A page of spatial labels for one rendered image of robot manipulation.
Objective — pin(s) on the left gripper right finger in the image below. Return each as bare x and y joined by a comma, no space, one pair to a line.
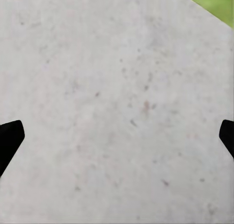
226,134

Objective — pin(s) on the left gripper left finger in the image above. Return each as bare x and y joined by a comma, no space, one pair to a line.
11,136

